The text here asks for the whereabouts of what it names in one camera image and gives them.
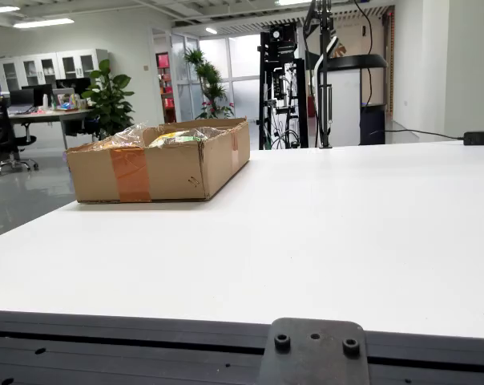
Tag clear plastic snack bag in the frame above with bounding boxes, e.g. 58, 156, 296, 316
87, 123, 149, 152

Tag black office chair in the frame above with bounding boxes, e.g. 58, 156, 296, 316
0, 98, 41, 176

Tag red display shelf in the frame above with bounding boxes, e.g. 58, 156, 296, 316
155, 51, 177, 124

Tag white glass-door wall cabinets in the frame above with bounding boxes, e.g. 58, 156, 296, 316
0, 48, 109, 93

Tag black hanging cable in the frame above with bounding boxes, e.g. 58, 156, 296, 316
353, 0, 375, 105

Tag black equipment rack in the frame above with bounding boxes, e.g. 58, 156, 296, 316
256, 22, 310, 151

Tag black computer monitor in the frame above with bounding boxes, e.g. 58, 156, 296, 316
8, 87, 35, 107

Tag grey office desk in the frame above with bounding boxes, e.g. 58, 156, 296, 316
7, 107, 95, 150

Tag long ceiling light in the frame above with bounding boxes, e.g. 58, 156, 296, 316
13, 18, 75, 29

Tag black white round kiosk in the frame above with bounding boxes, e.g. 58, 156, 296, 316
324, 54, 389, 146

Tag black pole stand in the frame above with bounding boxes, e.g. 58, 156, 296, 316
301, 0, 339, 148

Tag black aluminium table rail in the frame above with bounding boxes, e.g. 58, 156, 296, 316
0, 309, 484, 385

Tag black power adapter cable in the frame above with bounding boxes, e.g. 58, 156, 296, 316
368, 128, 466, 141

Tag black power adapter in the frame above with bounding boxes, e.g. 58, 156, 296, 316
462, 130, 484, 147

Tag cardboard box bin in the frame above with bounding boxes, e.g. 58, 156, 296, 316
65, 116, 251, 204

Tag large-leaf potted plant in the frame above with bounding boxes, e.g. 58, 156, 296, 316
80, 59, 135, 140

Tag clear brown snack bag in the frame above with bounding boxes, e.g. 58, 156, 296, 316
192, 126, 232, 140

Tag tall slim potted plant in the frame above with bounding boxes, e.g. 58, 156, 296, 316
184, 47, 236, 120

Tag yellow green snack packet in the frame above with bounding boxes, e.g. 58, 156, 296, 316
148, 130, 206, 149

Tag black bolted bracket plate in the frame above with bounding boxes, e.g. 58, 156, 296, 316
256, 317, 371, 385

